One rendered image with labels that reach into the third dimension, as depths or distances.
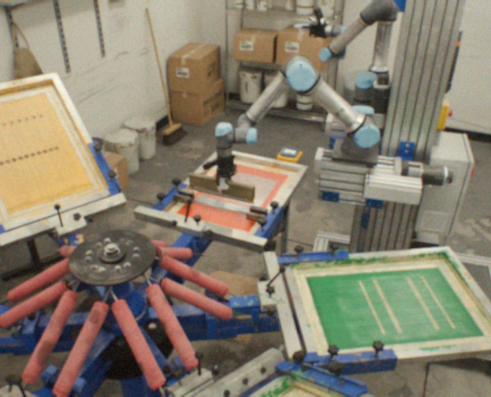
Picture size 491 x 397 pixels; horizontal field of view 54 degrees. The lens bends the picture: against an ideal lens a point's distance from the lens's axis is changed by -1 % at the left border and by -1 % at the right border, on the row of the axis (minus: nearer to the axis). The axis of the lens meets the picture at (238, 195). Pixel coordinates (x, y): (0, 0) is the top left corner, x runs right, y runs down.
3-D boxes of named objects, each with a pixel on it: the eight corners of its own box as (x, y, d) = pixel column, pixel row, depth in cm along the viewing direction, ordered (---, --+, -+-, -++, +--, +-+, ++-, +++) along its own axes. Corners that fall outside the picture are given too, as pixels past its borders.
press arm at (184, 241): (189, 234, 232) (188, 225, 229) (200, 237, 230) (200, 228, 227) (171, 255, 219) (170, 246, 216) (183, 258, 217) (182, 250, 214)
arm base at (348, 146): (371, 145, 252) (374, 128, 247) (370, 158, 240) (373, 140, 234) (342, 141, 255) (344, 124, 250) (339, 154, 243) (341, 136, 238)
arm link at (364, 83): (349, 97, 282) (351, 74, 275) (360, 90, 291) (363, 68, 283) (368, 102, 275) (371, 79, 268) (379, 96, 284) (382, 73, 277)
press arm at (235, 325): (424, 310, 207) (427, 300, 204) (430, 320, 202) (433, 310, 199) (129, 335, 195) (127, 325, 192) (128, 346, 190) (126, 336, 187)
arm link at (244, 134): (257, 122, 235) (234, 122, 235) (256, 131, 225) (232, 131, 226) (256, 137, 239) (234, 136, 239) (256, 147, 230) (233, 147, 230)
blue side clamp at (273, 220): (273, 214, 255) (273, 202, 251) (282, 216, 253) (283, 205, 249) (251, 247, 232) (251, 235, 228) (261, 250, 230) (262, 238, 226)
